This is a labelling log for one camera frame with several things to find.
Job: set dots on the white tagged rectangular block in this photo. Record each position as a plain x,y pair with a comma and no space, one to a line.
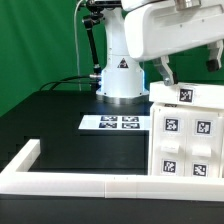
191,94

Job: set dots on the white cabinet body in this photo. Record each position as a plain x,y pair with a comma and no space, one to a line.
188,112

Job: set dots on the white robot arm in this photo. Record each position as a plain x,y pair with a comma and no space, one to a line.
123,80

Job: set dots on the white flat tagged panel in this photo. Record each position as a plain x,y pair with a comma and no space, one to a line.
115,122

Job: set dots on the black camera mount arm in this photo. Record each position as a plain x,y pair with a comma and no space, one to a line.
93,36

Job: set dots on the white U-shaped border frame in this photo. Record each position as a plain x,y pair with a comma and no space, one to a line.
17,179

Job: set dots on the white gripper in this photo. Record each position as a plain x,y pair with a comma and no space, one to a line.
157,28

